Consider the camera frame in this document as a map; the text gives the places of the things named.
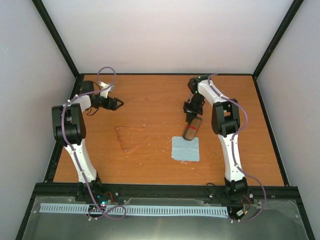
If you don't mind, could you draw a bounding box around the light blue slotted cable duct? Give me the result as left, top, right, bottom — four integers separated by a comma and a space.
38, 203, 229, 218

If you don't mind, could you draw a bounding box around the black left frame post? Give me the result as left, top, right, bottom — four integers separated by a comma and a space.
31, 0, 81, 79

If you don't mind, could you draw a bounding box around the black frame post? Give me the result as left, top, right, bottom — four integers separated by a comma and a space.
31, 0, 81, 79
252, 0, 305, 79

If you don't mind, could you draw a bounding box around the black right frame post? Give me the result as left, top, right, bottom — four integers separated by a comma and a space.
252, 0, 305, 79

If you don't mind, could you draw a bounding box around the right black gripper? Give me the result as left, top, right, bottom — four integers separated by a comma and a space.
183, 92, 204, 122

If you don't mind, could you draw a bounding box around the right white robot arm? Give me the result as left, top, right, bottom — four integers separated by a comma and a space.
182, 73, 248, 202

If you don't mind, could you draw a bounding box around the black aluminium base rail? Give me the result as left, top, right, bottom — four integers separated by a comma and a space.
33, 182, 301, 204

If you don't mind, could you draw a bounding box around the light blue cleaning cloth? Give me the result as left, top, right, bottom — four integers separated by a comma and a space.
171, 136, 200, 162

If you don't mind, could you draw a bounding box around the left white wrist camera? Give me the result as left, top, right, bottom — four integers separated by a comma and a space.
98, 81, 115, 99

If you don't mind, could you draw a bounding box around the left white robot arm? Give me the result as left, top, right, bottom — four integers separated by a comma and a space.
51, 80, 124, 202

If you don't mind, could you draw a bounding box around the brown fabric sunglasses pouch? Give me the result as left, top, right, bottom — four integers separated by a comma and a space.
182, 117, 202, 141

